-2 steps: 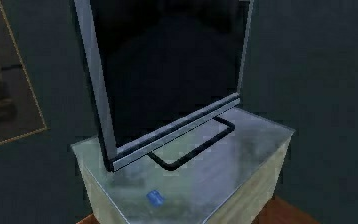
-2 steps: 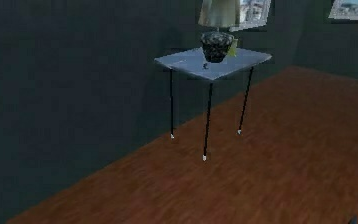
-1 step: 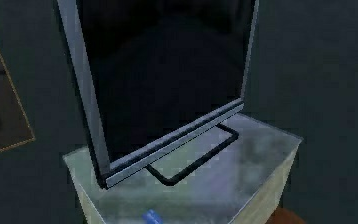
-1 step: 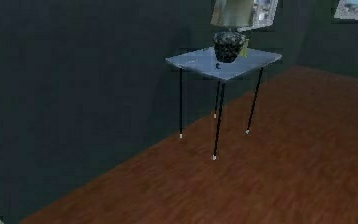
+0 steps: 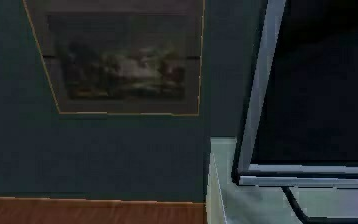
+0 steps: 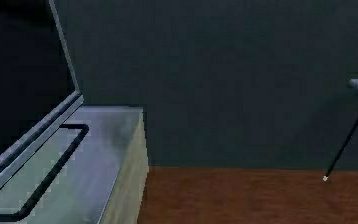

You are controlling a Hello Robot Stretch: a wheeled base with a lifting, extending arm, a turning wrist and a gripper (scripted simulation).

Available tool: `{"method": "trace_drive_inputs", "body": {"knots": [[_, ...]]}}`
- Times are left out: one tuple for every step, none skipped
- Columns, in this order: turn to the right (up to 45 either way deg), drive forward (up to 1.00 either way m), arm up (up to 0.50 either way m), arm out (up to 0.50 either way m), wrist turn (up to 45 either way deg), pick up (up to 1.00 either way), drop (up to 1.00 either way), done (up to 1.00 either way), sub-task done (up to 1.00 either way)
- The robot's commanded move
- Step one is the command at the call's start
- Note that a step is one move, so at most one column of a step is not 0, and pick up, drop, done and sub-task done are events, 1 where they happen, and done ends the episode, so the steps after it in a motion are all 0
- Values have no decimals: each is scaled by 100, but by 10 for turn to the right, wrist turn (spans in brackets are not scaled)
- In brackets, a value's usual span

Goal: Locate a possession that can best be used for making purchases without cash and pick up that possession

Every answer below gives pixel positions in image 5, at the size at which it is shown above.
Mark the pale green television stand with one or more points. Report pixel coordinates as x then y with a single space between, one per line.
250 203

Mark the black silver television set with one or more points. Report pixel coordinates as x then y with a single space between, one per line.
313 100

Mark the gold framed landscape painting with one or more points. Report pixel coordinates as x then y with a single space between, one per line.
120 66

